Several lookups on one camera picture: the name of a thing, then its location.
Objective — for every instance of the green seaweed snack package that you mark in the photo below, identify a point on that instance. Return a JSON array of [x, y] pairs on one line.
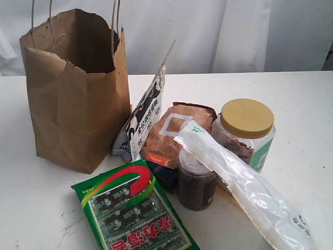
[[127, 209]]

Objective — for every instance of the brown coffee pouch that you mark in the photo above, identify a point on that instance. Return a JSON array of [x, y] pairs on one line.
[[160, 146]]

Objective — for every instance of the brown paper bag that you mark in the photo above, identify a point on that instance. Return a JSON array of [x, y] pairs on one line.
[[77, 86]]

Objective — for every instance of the white black cat pouch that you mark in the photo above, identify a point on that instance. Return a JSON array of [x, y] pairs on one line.
[[135, 131]]

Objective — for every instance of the dark blue small packet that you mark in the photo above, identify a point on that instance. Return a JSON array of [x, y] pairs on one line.
[[166, 177]]

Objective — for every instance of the small dark spice jar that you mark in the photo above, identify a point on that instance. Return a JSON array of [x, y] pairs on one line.
[[196, 183]]

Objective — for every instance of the yellow lid plastic jar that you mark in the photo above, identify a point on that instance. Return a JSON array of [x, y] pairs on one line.
[[246, 128]]

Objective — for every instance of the long white plastic package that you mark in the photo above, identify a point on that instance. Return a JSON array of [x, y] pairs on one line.
[[276, 220]]

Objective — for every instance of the dark stand in background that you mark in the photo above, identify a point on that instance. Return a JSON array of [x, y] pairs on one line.
[[328, 63]]

